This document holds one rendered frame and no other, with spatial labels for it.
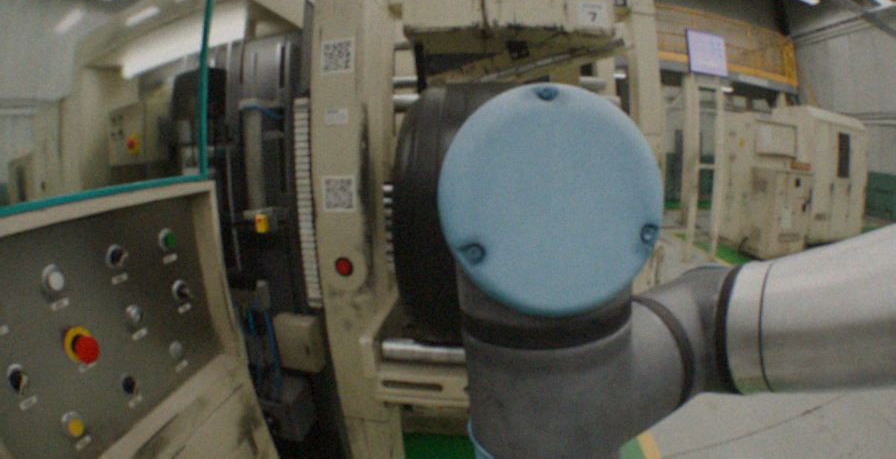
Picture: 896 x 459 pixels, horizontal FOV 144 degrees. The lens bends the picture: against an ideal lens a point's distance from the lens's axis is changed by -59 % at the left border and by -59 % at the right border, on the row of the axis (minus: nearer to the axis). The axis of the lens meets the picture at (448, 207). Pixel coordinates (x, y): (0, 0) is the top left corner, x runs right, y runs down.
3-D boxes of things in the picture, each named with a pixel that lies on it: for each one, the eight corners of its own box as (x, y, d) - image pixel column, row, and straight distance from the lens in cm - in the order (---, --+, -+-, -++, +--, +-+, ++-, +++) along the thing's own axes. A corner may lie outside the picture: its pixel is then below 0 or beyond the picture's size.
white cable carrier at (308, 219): (308, 305, 88) (294, 99, 81) (317, 297, 92) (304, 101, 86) (325, 307, 86) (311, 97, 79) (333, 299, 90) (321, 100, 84)
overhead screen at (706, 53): (690, 71, 463) (686, 27, 478) (688, 72, 467) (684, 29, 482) (728, 77, 497) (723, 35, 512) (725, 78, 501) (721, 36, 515)
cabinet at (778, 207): (764, 266, 521) (776, 168, 504) (739, 254, 562) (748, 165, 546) (804, 262, 588) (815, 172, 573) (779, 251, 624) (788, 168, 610)
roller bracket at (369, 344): (363, 380, 77) (357, 340, 71) (403, 303, 110) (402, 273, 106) (378, 382, 76) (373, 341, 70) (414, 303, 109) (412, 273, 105)
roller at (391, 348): (379, 362, 78) (375, 347, 75) (383, 346, 81) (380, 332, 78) (546, 367, 76) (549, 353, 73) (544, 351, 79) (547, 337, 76)
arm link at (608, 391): (670, 458, 27) (696, 279, 20) (513, 548, 21) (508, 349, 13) (585, 404, 31) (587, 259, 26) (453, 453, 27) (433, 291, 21)
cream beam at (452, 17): (400, 33, 102) (401, -13, 108) (417, 56, 126) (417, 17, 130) (618, 36, 107) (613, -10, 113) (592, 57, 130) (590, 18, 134)
